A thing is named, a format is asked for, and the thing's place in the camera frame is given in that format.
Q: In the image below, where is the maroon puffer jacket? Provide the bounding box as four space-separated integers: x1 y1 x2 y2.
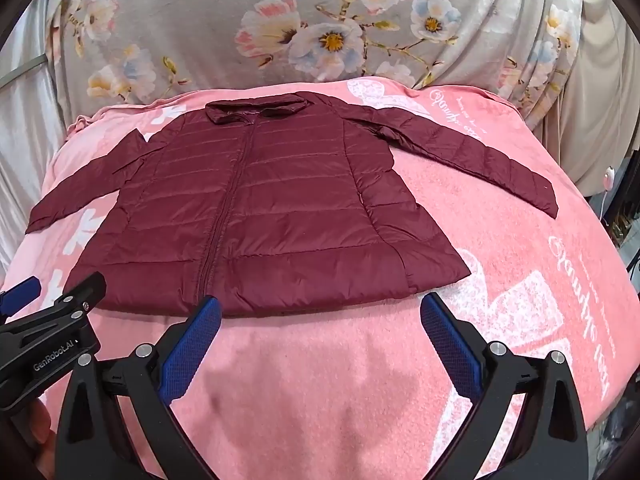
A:
25 91 560 317

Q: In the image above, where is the grey floral bed sheet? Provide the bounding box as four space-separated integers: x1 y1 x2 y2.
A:
47 0 588 118

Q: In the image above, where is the white curtain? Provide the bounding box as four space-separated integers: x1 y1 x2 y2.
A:
0 0 71 281

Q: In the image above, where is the small white device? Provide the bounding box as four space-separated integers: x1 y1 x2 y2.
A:
600 166 617 221

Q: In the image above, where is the pink printed blanket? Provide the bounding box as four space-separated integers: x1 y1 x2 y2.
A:
0 76 640 480

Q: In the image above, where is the person's left hand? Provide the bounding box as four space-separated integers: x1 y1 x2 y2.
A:
20 400 57 468

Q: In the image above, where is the beige cloth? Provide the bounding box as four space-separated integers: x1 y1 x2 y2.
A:
562 7 640 196

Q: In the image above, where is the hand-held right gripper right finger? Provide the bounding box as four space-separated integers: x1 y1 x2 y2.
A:
420 291 591 480

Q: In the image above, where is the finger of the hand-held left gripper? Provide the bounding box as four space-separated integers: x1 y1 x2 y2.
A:
0 276 42 325
50 272 108 322

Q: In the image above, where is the dark cluttered shelf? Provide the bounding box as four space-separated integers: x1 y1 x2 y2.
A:
600 150 640 311

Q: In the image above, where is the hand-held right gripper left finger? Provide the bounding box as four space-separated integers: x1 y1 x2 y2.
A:
54 296 223 480

